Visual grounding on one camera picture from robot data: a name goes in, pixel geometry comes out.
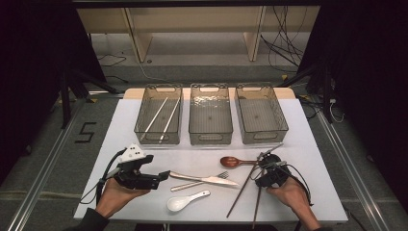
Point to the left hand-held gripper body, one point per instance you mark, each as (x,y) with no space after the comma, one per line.
(131,152)

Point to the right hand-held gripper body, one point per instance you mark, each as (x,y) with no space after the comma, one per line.
(275,171)

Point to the brown wooden chopstick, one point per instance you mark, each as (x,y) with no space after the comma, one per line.
(242,191)
(256,208)

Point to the metal fork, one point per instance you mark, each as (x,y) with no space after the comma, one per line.
(186,186)

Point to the transparent grey plastic bin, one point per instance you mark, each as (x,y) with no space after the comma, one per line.
(210,128)
(154,134)
(261,125)

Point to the white ceramic spoon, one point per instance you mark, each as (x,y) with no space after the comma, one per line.
(178,203)

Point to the brown wooden spoon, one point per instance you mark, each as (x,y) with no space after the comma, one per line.
(229,162)

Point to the white chopstick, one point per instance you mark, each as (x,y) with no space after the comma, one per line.
(170,119)
(154,118)

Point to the metal table knife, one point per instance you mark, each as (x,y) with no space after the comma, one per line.
(221,181)

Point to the person's right hand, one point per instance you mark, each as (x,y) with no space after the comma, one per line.
(293,195)

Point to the person's left hand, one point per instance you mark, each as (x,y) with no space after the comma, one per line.
(110,199)

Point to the white table cover sheet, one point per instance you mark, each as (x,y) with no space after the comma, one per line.
(205,154)

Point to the black tape floor mark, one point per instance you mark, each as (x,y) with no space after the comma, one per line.
(84,133)

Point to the yellow tape piece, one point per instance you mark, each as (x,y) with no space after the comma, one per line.
(92,100)
(284,77)

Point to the black metal stand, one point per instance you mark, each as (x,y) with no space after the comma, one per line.
(325,96)
(65,102)

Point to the dark curtain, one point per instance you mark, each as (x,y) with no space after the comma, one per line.
(369,64)
(32,64)

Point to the light wooden desk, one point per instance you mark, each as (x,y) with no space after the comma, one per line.
(192,19)

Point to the aluminium floor rail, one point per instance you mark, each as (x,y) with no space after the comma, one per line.
(41,179)
(349,166)

